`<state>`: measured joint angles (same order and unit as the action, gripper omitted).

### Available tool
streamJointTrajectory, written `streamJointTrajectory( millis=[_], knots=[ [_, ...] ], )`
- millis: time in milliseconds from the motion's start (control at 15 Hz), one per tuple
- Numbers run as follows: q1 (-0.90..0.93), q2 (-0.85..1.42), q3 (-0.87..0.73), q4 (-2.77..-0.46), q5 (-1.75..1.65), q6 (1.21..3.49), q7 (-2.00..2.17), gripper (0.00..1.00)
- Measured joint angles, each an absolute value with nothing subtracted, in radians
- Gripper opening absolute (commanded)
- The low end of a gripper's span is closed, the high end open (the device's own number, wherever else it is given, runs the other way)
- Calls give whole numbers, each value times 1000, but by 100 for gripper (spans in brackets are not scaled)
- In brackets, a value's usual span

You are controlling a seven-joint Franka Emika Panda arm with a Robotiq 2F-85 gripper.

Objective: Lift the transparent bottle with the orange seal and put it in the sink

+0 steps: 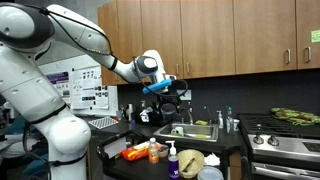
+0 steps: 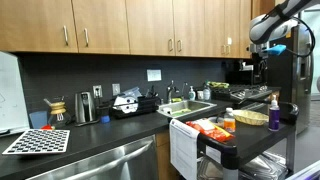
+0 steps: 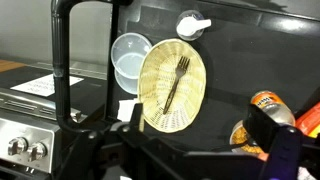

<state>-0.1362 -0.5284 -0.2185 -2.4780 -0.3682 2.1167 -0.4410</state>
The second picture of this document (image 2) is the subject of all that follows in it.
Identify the orange snack bag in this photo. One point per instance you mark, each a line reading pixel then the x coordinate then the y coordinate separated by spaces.
pixel 210 129

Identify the stainless electric kettle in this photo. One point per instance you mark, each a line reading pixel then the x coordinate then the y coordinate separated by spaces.
pixel 85 108

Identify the black dish rack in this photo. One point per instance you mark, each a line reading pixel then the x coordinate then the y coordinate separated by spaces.
pixel 146 105

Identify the small red object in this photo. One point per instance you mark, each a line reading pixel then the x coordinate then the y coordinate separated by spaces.
pixel 47 127

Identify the black cup with blue base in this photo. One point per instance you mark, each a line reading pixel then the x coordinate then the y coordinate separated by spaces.
pixel 104 113

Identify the glass pour-over coffee maker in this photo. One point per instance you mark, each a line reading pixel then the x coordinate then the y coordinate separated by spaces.
pixel 58 113

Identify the small tan bowl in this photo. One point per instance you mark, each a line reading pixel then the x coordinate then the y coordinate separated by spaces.
pixel 215 120

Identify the yellow green sponge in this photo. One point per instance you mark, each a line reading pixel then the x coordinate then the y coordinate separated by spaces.
pixel 176 99

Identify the white wall note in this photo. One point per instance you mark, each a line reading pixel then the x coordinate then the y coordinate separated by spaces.
pixel 154 75

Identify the black utility cart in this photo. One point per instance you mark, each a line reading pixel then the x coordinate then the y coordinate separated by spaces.
pixel 253 137

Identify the wooden cabinet door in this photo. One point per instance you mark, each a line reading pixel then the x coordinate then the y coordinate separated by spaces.
pixel 190 25
pixel 233 23
pixel 214 26
pixel 245 23
pixel 150 25
pixel 106 25
pixel 33 23

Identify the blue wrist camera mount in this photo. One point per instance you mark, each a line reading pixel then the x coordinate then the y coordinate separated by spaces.
pixel 276 50

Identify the woven wicker basket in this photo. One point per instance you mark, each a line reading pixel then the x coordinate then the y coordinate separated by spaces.
pixel 250 117

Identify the stainless steel sink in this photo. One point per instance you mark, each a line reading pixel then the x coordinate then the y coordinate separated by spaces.
pixel 196 106

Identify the white cup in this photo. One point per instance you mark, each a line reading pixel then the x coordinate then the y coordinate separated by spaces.
pixel 200 95

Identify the clear green-capped spray bottle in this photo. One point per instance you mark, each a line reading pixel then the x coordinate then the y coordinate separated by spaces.
pixel 206 94

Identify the chrome kitchen faucet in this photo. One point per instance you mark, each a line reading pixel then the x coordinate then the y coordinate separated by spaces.
pixel 170 91

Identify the green oven mitts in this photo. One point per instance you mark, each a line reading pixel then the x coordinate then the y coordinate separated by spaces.
pixel 218 84

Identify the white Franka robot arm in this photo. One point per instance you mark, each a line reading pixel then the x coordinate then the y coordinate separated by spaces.
pixel 266 28

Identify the white switch plate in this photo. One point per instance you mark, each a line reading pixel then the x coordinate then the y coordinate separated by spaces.
pixel 116 89

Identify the transparent bottle with orange seal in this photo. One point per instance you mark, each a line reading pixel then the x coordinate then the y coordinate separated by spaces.
pixel 229 123

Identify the black white checkered mat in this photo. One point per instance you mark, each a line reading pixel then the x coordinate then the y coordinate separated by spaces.
pixel 38 141

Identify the thin chrome water tap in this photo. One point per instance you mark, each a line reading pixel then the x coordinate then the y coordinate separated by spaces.
pixel 184 88

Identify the green cloth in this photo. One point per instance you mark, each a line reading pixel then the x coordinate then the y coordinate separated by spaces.
pixel 181 112

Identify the small white cart label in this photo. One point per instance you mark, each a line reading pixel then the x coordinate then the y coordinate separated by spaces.
pixel 213 154

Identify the white dishes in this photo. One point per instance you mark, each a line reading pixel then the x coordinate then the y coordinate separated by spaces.
pixel 125 101

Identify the black countertop appliance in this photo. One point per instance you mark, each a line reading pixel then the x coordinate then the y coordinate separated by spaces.
pixel 240 76

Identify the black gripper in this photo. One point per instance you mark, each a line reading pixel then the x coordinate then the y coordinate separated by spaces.
pixel 260 61

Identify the white hanging towel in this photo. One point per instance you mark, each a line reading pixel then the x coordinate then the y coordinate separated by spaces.
pixel 183 150

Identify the sticky note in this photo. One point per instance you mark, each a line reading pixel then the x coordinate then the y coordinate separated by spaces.
pixel 229 41

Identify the white wall outlet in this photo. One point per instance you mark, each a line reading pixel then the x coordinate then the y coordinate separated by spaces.
pixel 97 91

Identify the wooden base cabinet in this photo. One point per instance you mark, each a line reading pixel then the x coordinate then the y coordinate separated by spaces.
pixel 163 156

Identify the white poster board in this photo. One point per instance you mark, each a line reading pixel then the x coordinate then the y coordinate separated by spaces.
pixel 11 96

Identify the foil trays stack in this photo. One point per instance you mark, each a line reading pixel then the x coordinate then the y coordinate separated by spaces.
pixel 263 168

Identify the stainless steel refrigerator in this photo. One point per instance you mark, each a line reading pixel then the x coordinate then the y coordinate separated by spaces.
pixel 296 93

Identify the clear soap dispenser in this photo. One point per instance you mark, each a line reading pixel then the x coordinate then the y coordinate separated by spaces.
pixel 191 95

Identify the stainless steel dishwasher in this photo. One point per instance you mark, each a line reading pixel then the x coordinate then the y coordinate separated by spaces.
pixel 110 163

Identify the purple pump bottle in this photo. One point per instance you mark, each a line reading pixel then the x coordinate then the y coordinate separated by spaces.
pixel 274 116

